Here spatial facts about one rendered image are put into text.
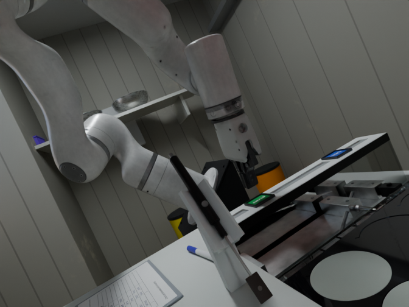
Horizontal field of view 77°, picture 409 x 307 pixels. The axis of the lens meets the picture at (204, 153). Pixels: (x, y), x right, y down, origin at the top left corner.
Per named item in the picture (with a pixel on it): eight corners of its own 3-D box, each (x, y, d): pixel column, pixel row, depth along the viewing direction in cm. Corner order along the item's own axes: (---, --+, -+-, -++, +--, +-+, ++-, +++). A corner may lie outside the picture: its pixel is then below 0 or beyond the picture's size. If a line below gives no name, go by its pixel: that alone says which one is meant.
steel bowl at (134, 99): (151, 109, 288) (146, 97, 288) (154, 100, 251) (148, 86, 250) (118, 122, 277) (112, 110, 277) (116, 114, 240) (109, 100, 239)
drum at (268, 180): (287, 203, 323) (268, 162, 321) (306, 206, 288) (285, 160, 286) (264, 217, 313) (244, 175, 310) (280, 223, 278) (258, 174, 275)
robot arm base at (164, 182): (185, 220, 88) (135, 200, 84) (206, 170, 92) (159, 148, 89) (199, 229, 70) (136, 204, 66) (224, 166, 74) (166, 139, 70)
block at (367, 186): (389, 192, 54) (384, 179, 54) (379, 199, 53) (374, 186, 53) (356, 190, 61) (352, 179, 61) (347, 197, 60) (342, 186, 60)
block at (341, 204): (364, 210, 51) (358, 197, 51) (353, 218, 50) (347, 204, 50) (333, 206, 59) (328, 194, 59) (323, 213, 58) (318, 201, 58)
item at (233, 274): (271, 289, 28) (220, 176, 27) (241, 310, 26) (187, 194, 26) (245, 270, 33) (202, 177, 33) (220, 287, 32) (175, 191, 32)
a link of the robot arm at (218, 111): (250, 92, 52) (254, 106, 53) (229, 97, 60) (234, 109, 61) (215, 106, 50) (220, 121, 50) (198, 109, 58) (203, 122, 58)
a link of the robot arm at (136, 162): (137, 198, 77) (58, 165, 72) (154, 156, 91) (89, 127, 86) (149, 175, 69) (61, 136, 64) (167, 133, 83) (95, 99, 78)
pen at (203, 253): (229, 257, 36) (190, 244, 48) (224, 262, 36) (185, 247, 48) (232, 264, 36) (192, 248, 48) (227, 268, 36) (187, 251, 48)
